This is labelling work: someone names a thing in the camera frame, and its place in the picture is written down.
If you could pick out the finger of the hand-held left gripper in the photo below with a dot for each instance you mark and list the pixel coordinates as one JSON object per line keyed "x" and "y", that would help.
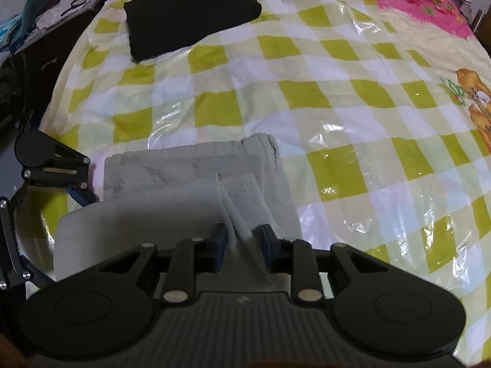
{"x": 11, "y": 245}
{"x": 50, "y": 161}

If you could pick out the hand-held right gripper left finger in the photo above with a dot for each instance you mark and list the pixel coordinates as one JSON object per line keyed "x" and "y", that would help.
{"x": 219, "y": 246}

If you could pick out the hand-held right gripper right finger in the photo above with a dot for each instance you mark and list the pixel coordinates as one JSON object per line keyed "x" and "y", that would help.
{"x": 266, "y": 246}

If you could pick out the grey pants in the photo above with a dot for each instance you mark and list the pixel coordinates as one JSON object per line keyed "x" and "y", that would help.
{"x": 172, "y": 207}

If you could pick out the folded black pants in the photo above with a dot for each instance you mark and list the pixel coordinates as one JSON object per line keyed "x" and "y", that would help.
{"x": 191, "y": 15}

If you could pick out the dark cabinet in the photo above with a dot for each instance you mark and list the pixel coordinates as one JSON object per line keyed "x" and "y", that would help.
{"x": 34, "y": 69}

